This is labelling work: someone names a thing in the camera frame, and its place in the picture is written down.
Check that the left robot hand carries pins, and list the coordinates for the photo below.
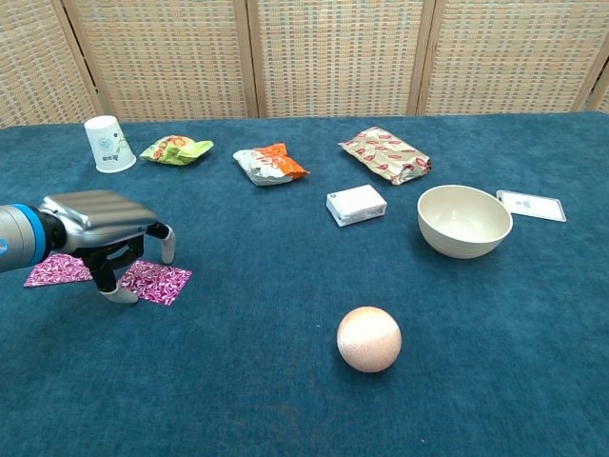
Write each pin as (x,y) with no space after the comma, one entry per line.
(100,214)

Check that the pink patterned paper square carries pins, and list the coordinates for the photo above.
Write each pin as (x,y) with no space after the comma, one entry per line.
(52,276)
(164,284)

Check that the white paper cup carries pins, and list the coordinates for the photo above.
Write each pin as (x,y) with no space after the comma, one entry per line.
(107,147)

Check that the green snack bag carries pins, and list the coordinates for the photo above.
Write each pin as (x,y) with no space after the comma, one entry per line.
(173,150)

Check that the woven folding screen panel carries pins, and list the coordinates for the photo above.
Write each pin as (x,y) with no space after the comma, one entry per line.
(338,57)
(514,57)
(166,57)
(602,99)
(33,62)

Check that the blue carpet table cover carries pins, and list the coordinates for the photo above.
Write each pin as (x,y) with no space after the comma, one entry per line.
(214,343)

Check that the orange white snack bag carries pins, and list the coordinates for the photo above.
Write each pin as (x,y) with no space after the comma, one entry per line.
(266,166)

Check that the small white cardboard box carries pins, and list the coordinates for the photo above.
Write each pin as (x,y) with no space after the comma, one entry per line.
(354,202)

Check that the gold red-print snack package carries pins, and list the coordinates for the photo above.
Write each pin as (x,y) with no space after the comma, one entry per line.
(385,154)

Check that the peach ball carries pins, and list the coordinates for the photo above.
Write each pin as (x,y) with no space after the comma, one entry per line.
(368,340)

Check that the cream bowl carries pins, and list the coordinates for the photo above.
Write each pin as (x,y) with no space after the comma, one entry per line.
(457,238)

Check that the white card in holder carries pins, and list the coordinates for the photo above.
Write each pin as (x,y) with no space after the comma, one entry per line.
(537,207)

